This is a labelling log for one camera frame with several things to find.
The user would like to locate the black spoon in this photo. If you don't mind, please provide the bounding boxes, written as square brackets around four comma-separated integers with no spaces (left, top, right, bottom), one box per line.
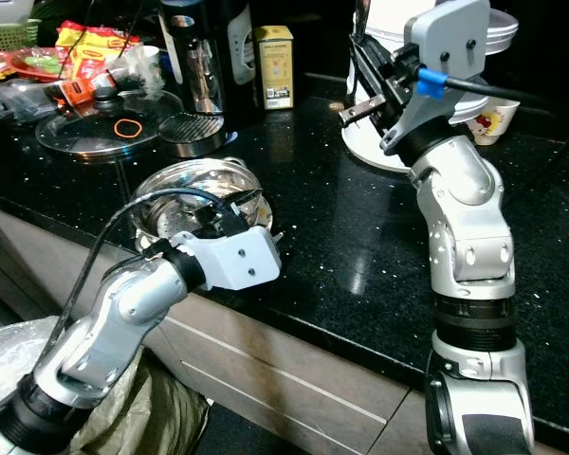
[351,0,376,58]

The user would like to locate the orange black packet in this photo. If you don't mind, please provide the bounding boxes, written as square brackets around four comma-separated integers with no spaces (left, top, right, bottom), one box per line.
[52,78,119,110]

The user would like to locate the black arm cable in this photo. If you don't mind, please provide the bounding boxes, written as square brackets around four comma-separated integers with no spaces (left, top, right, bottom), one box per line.
[66,186,238,333]
[444,78,569,186]

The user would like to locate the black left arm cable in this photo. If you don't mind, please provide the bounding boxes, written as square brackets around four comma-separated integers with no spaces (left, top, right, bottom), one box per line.
[66,186,238,333]

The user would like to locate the clear plastic bag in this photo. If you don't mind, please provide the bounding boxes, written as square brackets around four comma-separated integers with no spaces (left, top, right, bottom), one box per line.
[0,78,67,122]

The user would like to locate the printed paper cup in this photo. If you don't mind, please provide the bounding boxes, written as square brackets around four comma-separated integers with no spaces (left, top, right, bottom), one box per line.
[465,95,518,146]

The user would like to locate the green plastic basket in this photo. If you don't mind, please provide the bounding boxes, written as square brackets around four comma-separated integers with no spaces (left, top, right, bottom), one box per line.
[0,21,34,53]

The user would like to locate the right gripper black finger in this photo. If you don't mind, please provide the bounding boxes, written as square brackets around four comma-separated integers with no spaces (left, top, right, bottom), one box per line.
[339,98,390,129]
[349,33,397,96]

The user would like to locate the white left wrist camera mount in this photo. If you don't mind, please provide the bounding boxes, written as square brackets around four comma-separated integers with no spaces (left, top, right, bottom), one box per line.
[197,226,284,291]

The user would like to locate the clear bubble wrap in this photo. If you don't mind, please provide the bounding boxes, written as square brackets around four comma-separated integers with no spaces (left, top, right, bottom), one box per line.
[0,318,60,418]

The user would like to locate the orange rubber band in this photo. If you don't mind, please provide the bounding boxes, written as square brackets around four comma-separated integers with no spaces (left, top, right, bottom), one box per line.
[115,119,144,138]

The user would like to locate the blue tape wrap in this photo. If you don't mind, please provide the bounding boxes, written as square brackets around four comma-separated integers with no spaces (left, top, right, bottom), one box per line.
[415,68,447,98]

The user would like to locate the olive green bag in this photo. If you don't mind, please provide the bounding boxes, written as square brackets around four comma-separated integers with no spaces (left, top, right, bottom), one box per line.
[76,351,210,455]

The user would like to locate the stainless steel steamer pot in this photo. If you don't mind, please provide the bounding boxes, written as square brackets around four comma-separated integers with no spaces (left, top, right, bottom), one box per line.
[136,156,276,255]

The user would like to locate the black silver coffee machine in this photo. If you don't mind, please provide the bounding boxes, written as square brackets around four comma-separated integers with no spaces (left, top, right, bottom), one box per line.
[159,0,257,157]

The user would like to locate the large white appliance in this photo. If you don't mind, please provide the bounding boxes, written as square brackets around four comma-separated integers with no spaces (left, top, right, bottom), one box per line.
[341,0,523,173]

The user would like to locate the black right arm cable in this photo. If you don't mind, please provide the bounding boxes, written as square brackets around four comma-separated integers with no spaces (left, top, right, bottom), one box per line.
[444,78,569,186]

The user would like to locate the yellow tin box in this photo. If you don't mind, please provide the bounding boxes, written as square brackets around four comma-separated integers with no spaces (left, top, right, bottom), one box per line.
[254,26,295,111]

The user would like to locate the red plate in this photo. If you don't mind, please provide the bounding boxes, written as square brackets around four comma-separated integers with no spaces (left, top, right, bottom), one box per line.
[0,47,82,84]

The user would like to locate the glass pot lid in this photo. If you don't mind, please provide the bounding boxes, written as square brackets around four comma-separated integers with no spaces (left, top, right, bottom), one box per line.
[35,95,181,162]

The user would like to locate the yellow red snack packet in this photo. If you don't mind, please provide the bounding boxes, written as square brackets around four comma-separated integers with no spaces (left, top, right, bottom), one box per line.
[54,21,134,82]

